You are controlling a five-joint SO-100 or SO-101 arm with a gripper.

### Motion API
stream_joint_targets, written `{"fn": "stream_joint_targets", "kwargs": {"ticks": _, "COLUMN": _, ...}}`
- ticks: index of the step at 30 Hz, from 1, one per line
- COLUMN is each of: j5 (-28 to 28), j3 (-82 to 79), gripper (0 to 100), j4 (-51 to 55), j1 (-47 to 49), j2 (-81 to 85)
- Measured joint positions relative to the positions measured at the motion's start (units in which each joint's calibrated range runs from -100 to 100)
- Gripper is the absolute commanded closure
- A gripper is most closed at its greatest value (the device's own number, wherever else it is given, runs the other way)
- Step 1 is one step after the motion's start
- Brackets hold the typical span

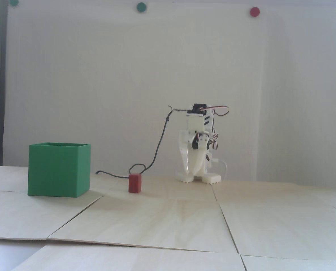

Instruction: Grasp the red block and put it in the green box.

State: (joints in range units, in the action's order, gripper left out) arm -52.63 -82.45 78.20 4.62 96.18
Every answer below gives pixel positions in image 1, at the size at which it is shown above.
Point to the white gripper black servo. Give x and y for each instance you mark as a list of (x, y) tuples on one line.
[(191, 158)]

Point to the red block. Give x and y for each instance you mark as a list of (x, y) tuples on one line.
[(134, 183)]

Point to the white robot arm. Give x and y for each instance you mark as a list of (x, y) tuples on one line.
[(212, 178)]

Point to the green box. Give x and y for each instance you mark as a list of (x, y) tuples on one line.
[(54, 169)]

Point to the red round magnet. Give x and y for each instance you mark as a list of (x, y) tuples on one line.
[(255, 11)]

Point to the green round magnet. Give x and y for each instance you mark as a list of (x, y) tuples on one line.
[(14, 2), (141, 7)]

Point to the wrist camera on white mount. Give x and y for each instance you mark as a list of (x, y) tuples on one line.
[(195, 122)]

